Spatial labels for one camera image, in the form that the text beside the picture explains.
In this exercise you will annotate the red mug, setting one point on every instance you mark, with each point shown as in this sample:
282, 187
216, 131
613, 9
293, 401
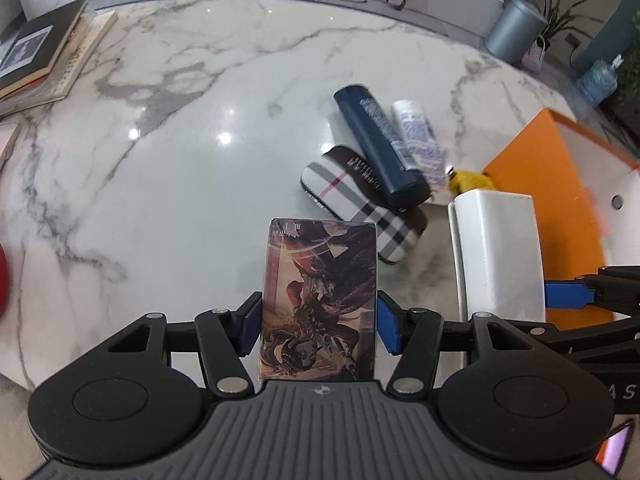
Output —
4, 282

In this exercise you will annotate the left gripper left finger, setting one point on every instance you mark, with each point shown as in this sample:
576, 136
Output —
224, 338

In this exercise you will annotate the plaid glasses case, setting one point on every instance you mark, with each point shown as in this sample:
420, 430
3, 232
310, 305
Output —
343, 183

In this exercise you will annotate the striped small bag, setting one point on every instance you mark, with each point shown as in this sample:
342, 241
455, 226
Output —
533, 58

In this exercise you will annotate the person's hand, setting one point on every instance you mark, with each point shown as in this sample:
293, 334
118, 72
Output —
613, 451

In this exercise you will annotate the white labelled tube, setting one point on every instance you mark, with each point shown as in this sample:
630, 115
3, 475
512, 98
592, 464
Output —
421, 141

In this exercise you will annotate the yellow tape measure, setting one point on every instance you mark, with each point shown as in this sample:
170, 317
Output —
462, 181

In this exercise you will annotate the illustrated card box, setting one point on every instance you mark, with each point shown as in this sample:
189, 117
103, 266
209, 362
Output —
318, 301

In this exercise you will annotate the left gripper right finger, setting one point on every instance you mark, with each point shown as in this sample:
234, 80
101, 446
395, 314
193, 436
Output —
414, 335

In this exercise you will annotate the grey trash can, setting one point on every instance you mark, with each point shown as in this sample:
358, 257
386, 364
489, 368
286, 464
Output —
517, 27

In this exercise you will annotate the pink notebook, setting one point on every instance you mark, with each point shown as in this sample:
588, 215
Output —
8, 135

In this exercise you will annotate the white rectangular case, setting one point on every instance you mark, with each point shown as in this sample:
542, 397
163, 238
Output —
497, 255

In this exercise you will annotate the potted plant by trash can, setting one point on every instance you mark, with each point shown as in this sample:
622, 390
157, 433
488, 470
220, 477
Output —
561, 19

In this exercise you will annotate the stack of books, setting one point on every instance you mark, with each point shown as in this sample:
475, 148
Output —
88, 33

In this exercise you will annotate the blue water jug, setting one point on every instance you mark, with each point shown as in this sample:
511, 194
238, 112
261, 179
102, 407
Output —
600, 81

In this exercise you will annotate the black hardcover book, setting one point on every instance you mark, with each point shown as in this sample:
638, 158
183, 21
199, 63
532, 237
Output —
38, 45

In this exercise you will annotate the orange cardboard box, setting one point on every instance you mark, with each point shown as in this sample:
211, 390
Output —
585, 192

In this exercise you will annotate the dark blue bottle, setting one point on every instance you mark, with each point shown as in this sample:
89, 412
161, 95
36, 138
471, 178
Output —
401, 179

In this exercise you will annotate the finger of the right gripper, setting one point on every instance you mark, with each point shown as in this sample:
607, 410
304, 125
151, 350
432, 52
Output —
567, 295

